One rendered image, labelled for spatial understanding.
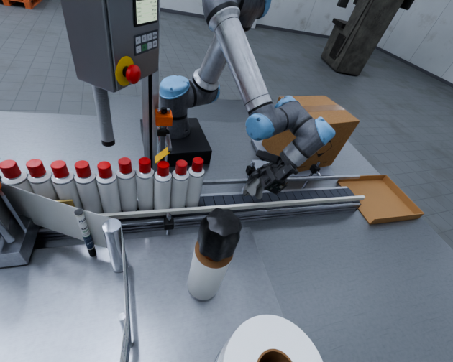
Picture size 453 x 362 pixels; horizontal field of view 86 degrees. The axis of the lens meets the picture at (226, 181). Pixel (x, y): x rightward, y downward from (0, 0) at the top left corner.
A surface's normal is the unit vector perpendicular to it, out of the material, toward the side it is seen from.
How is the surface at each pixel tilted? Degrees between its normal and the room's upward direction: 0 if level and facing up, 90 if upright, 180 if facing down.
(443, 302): 0
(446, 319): 0
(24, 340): 0
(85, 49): 90
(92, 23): 90
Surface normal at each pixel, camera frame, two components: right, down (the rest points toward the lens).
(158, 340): 0.20, -0.70
